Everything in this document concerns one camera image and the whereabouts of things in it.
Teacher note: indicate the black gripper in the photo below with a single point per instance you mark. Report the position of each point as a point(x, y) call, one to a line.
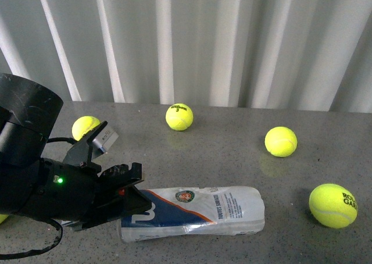
point(84, 199)

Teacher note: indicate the clear plastic tennis ball can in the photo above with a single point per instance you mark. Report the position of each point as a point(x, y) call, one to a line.
point(231, 211)

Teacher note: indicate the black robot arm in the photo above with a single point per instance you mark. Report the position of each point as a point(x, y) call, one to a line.
point(28, 113)

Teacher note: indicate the far left tennis ball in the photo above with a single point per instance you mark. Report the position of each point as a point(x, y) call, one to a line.
point(83, 125)

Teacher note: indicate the Wilson 3 tennis ball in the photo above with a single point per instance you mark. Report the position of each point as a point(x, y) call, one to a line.
point(179, 117)

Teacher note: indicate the near left edge tennis ball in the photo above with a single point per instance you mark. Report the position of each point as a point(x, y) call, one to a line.
point(3, 218)

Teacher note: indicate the far right tennis ball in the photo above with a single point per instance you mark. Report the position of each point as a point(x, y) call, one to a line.
point(280, 141)

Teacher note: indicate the Roland Garros tennis ball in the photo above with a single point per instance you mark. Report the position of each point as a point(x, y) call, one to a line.
point(333, 205)

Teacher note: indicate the white pleated curtain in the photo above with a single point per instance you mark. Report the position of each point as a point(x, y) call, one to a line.
point(291, 54)

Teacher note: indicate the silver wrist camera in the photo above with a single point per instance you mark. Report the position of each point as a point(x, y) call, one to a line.
point(105, 137)

